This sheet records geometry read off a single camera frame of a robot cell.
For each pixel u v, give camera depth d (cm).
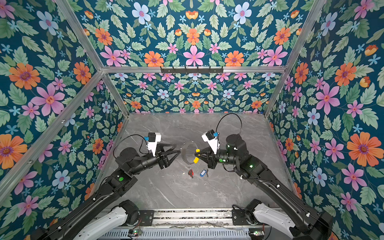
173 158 60
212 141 56
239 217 73
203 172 89
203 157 63
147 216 74
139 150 58
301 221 39
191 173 70
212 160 56
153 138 57
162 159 57
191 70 93
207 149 63
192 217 75
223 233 70
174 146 66
